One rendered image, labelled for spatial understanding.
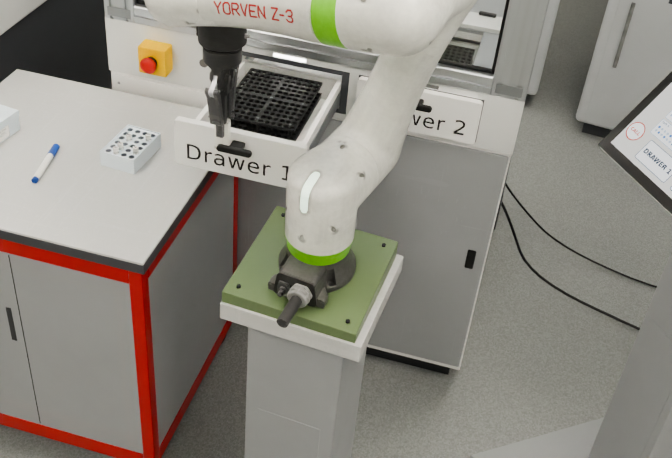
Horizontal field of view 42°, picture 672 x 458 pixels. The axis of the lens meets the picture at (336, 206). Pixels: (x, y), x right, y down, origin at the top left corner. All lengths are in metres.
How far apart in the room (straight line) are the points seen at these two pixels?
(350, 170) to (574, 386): 1.36
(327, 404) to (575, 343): 1.21
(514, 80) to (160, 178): 0.81
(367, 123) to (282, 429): 0.70
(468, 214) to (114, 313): 0.88
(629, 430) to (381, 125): 1.02
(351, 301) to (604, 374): 1.29
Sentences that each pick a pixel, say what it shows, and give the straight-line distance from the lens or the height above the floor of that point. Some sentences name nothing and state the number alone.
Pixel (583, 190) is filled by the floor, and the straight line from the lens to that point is 3.51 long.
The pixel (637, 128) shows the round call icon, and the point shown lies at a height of 1.02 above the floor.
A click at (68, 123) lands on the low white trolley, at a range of 2.20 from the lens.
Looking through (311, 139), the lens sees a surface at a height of 0.88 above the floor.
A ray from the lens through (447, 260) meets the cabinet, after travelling 2.32.
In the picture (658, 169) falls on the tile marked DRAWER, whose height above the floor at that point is 1.00.
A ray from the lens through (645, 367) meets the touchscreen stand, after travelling 2.12.
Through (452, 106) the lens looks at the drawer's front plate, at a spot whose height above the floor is 0.91.
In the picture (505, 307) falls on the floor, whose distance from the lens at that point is 2.90.
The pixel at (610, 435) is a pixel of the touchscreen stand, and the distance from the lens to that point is 2.30.
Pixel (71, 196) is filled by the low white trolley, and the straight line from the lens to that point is 1.96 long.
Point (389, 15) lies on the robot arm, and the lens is 1.27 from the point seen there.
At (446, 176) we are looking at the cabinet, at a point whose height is 0.70.
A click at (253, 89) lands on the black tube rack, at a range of 2.04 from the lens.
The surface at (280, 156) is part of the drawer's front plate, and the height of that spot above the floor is 0.90.
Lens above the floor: 1.92
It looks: 37 degrees down
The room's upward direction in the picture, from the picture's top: 6 degrees clockwise
